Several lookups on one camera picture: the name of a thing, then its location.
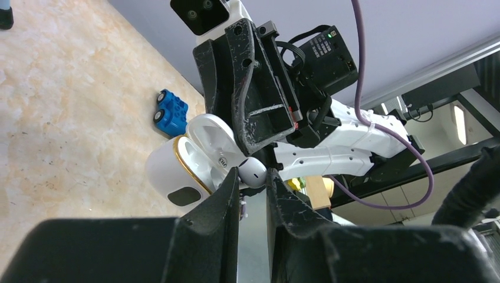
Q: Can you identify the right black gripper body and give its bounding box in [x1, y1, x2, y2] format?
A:
[193, 19, 309, 149]

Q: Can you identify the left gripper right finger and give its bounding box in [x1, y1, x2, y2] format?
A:
[266, 169, 499, 282]

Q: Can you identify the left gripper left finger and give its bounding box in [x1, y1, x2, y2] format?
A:
[1, 168, 239, 282]

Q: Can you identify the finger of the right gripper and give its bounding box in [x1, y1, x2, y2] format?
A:
[225, 18, 295, 156]
[193, 39, 234, 121]

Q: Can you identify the black and white earbud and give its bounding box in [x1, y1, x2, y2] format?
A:
[238, 157, 267, 189]

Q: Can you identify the white charging case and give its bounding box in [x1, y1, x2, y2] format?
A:
[145, 114, 246, 214]

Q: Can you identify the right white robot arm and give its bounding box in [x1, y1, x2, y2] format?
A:
[187, 18, 424, 182]

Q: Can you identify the green cube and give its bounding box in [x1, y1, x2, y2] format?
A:
[294, 177, 306, 190]

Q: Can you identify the blue block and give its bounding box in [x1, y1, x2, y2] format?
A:
[153, 89, 189, 137]

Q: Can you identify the yellow cube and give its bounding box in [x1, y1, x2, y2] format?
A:
[287, 178, 301, 192]

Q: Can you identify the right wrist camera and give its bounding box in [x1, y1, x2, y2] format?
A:
[170, 0, 252, 45]

